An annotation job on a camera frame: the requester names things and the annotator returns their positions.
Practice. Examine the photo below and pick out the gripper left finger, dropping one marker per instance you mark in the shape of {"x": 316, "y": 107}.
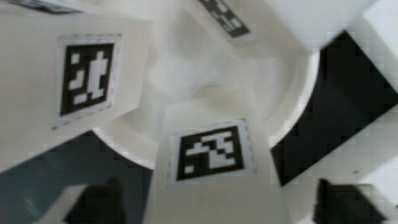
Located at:
{"x": 88, "y": 205}

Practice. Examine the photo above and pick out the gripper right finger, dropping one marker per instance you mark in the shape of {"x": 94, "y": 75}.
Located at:
{"x": 353, "y": 204}

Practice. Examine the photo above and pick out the white stool leg front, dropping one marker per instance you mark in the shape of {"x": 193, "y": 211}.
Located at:
{"x": 214, "y": 185}

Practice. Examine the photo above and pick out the white stool leg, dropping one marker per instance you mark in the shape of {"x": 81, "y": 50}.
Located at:
{"x": 74, "y": 58}
{"x": 214, "y": 185}
{"x": 293, "y": 25}

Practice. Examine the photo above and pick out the white round stool seat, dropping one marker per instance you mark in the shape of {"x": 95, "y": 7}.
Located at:
{"x": 195, "y": 71}

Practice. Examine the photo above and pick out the white L-shaped fence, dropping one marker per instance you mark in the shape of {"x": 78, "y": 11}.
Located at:
{"x": 362, "y": 164}

